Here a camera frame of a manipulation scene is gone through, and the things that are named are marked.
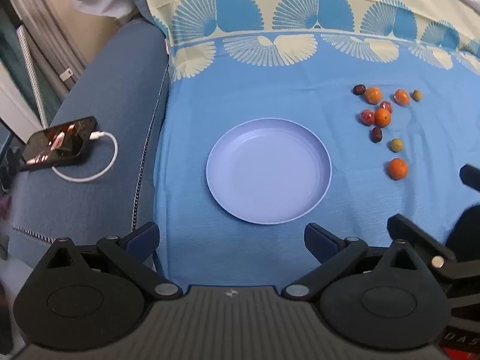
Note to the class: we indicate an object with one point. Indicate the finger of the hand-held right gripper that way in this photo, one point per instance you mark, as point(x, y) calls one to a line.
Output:
point(412, 228)
point(471, 176)

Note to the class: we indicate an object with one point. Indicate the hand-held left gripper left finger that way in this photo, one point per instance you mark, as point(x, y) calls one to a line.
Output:
point(142, 239)

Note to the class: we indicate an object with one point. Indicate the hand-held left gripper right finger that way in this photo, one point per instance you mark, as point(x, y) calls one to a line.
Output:
point(321, 244)

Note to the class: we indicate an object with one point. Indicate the lilac round plate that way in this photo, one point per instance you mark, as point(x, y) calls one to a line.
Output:
point(268, 172)

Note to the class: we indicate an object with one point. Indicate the tan round potato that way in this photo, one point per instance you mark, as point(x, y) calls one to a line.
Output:
point(417, 95)

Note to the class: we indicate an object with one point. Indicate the small orange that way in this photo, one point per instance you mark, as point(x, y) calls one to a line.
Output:
point(401, 97)
point(398, 169)
point(373, 95)
point(383, 117)

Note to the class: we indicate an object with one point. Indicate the yellow-green round fruit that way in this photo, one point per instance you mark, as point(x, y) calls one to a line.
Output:
point(396, 145)

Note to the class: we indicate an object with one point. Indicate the dark red date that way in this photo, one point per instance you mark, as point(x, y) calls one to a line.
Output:
point(359, 89)
point(376, 134)

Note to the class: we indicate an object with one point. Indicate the red bumpy fruit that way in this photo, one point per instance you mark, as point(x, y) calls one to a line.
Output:
point(387, 105)
point(366, 117)

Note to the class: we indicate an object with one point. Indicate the black smartphone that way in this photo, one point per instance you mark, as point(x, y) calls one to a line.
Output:
point(56, 143)

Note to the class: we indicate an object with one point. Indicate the blue fan-print blanket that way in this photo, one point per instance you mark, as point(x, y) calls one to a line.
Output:
point(262, 82)

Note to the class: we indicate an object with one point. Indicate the grey curtain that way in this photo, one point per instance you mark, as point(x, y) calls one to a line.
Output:
point(41, 37)

